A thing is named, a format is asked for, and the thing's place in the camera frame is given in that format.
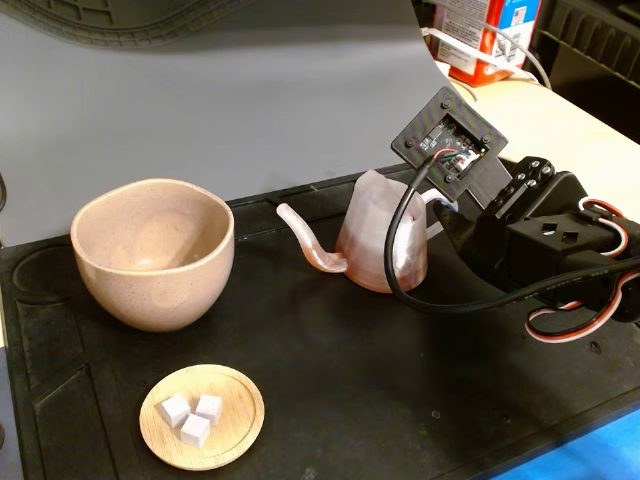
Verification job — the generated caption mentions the red white black servo wires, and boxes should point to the red white black servo wires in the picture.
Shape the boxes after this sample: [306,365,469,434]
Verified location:
[524,197,640,346]

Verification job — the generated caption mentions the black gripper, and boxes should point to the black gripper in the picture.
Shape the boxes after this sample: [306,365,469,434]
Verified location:
[432,157,621,301]

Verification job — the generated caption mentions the red and white carton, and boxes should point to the red and white carton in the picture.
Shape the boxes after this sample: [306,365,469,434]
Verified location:
[429,0,544,86]

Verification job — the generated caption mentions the light grey round cable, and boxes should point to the light grey round cable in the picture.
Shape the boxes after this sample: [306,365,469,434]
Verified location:
[479,22,554,91]

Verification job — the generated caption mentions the dark grey mat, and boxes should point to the dark grey mat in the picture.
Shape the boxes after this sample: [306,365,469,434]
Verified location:
[0,0,471,249]

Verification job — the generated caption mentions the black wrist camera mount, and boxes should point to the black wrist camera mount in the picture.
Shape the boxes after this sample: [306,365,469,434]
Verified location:
[390,86,516,211]

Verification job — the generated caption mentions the white flat cable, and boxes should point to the white flat cable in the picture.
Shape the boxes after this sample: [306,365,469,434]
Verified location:
[419,25,539,81]

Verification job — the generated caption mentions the black rubber work mat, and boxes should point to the black rubber work mat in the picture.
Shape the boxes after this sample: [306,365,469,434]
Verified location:
[0,159,640,480]

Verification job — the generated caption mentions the white sugar cube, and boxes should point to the white sugar cube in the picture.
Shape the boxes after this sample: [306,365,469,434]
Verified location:
[179,413,211,448]
[159,394,192,430]
[194,393,224,426]

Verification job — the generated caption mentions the blue tape strip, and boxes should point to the blue tape strip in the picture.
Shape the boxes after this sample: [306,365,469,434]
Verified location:
[479,409,640,480]

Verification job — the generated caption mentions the dark ribbed rubber mat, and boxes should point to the dark ribbed rubber mat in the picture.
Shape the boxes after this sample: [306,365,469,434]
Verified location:
[0,0,261,51]

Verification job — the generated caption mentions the translucent pink gooseneck kettle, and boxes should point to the translucent pink gooseneck kettle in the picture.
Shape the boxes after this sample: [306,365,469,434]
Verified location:
[275,168,459,295]

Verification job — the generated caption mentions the round wooden saucer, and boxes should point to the round wooden saucer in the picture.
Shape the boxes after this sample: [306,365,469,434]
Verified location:
[138,363,266,472]

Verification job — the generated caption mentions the beige speckled ceramic cup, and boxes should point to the beige speckled ceramic cup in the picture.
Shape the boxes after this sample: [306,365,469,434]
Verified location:
[69,178,236,334]

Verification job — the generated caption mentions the black camera cable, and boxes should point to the black camera cable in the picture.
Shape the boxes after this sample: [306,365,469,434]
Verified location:
[383,152,640,315]

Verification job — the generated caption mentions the black slatted crate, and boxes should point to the black slatted crate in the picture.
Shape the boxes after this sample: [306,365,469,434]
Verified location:
[529,0,640,146]

